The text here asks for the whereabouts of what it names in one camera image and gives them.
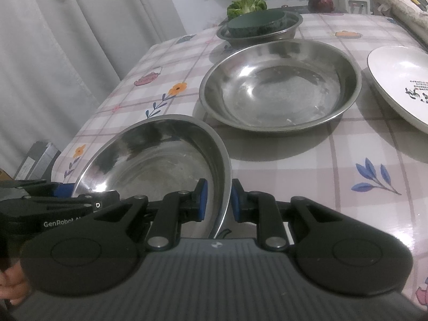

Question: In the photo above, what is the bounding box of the grey metal box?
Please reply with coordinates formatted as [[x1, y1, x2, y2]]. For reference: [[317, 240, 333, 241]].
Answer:
[[15, 141, 62, 181]]

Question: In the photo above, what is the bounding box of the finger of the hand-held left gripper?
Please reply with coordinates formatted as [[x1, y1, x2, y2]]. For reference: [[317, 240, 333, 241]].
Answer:
[[0, 190, 120, 212], [0, 180, 75, 197]]

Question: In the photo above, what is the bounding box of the white curtain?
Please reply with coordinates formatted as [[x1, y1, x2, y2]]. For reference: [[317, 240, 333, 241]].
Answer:
[[0, 0, 188, 151]]

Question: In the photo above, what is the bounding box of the person's left hand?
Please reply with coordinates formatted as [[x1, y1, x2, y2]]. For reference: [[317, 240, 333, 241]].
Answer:
[[0, 263, 31, 301]]

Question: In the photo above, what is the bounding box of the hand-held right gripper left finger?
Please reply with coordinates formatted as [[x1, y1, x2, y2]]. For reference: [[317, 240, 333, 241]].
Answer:
[[94, 178, 209, 253]]

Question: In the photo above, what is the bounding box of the red onion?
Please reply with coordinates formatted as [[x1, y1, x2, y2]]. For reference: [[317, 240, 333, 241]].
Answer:
[[308, 0, 335, 13]]

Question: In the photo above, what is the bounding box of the large deep steel plate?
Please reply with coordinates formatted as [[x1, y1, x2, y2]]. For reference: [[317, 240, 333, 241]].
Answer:
[[199, 39, 362, 137]]

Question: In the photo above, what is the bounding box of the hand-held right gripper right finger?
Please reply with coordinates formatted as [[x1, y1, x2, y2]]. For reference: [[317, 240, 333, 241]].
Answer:
[[232, 179, 335, 252]]

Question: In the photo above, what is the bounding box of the wide steel bowl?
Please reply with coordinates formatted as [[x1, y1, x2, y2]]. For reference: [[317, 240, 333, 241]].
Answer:
[[216, 11, 303, 45]]

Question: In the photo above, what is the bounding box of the napa cabbage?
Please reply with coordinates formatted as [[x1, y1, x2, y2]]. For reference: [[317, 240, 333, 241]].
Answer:
[[227, 0, 267, 19]]

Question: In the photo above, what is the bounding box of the green ceramic bowl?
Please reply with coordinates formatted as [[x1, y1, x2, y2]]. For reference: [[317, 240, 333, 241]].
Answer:
[[227, 9, 287, 38]]

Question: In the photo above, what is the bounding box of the white printed ceramic plate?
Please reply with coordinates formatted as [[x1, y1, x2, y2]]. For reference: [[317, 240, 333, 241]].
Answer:
[[367, 46, 428, 133]]

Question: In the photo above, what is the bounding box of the shallow steel plate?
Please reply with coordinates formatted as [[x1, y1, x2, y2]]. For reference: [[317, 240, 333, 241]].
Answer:
[[72, 114, 232, 238]]

